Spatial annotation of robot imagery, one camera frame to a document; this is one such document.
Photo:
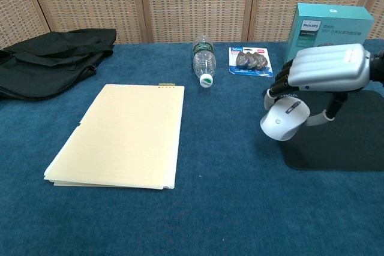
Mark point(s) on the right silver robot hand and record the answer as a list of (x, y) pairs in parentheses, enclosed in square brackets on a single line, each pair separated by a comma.
[(327, 68)]

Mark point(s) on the white computer mouse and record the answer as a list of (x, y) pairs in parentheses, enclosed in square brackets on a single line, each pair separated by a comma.
[(285, 118)]

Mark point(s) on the woven folding screen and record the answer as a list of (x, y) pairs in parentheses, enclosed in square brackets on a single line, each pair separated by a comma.
[(180, 1)]

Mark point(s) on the cream paper notepad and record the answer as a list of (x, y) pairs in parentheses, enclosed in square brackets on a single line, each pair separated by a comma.
[(120, 136)]

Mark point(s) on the blue table cloth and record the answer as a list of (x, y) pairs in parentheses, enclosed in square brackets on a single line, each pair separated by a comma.
[(180, 208)]

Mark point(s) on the clear plastic water bottle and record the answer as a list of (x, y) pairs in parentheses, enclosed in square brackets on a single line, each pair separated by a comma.
[(204, 58)]

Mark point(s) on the black fabric bag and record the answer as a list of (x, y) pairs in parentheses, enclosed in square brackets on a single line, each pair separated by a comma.
[(51, 61)]

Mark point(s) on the black mouse pad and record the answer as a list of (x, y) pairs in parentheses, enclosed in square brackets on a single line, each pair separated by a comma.
[(336, 139)]

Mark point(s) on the correction tape blister pack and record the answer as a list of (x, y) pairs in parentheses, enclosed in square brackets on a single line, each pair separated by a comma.
[(251, 61)]

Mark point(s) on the teal Philips product box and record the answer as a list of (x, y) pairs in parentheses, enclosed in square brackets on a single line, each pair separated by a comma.
[(327, 32)]

